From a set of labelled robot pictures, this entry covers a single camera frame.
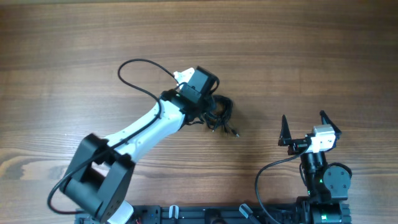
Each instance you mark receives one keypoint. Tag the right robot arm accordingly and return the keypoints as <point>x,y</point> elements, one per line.
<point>327,183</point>

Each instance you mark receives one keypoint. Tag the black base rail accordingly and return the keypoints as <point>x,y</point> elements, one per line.
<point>284,213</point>

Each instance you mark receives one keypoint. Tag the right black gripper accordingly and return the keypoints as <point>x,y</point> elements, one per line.
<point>298,144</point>

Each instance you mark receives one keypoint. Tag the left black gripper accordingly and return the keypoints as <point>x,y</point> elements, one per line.
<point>212,101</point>

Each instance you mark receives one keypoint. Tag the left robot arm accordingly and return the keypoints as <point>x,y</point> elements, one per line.
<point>100,172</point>

